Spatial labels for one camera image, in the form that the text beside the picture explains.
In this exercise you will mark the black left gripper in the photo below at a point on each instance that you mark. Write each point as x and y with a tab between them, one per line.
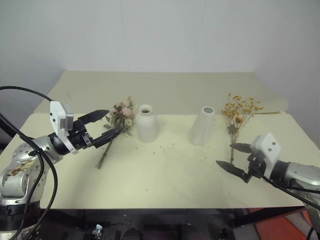
79	136

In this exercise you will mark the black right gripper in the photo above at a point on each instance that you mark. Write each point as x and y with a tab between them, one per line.
255	166

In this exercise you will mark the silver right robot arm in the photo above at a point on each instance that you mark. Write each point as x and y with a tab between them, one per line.
297	175

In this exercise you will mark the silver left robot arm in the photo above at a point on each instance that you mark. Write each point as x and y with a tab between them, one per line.
23	162

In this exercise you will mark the white ribbed tapered vase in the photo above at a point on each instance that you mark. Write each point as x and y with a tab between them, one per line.
202	127

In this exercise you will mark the white round bottle vase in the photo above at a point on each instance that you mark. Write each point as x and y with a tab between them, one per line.
146	123

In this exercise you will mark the pink dried flower bouquet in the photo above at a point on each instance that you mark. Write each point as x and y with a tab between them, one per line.
120	120

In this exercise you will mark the yellow dried flower bouquet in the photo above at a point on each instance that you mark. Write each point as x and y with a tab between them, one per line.
238	115

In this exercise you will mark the red object under table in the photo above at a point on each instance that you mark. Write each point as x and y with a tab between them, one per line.
287	226

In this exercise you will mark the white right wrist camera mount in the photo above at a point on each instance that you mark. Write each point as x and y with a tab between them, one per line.
266	150

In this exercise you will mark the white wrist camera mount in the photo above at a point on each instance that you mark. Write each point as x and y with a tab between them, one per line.
266	150
59	120

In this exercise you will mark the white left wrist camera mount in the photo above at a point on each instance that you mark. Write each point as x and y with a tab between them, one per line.
59	120

